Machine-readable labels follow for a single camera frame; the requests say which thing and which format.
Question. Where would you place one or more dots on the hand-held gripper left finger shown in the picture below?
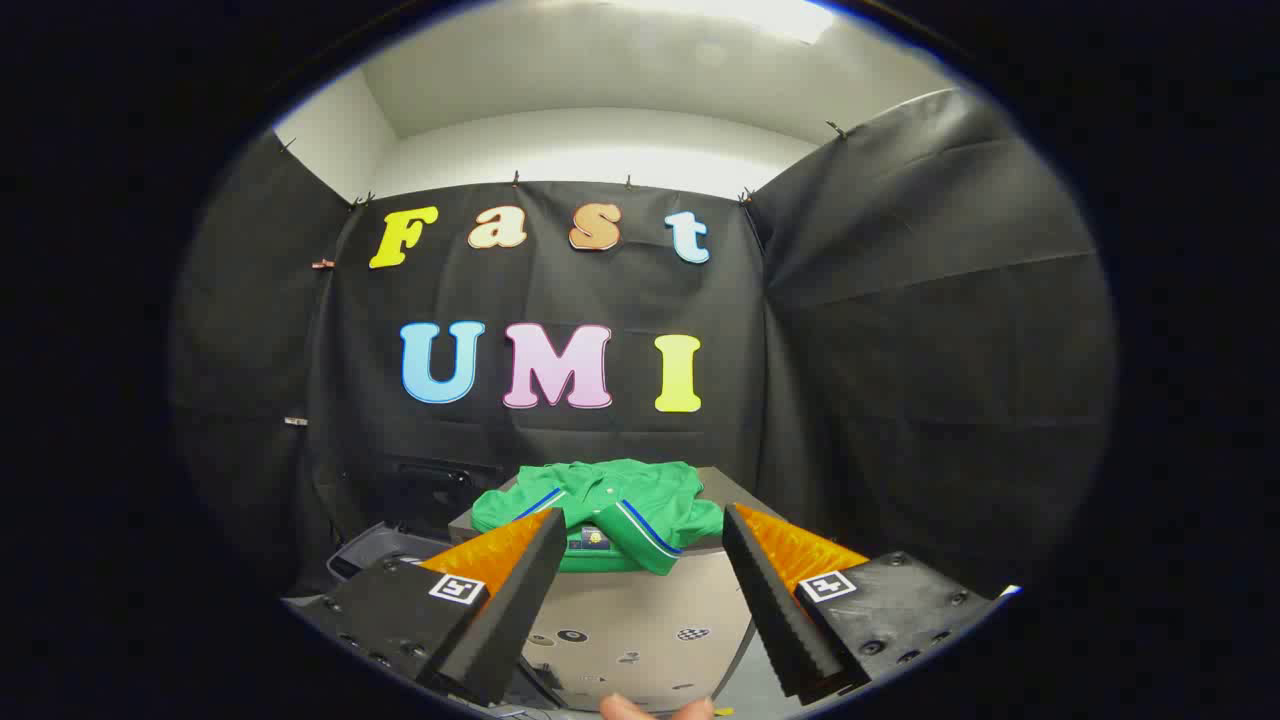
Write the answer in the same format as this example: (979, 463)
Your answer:
(520, 610)

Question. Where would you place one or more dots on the black backdrop cloth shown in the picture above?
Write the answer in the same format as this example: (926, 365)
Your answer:
(900, 350)

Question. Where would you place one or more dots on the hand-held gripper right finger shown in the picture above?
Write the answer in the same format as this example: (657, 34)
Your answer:
(775, 610)

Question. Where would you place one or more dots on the green polo shirt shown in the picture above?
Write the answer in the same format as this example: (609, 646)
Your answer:
(620, 495)

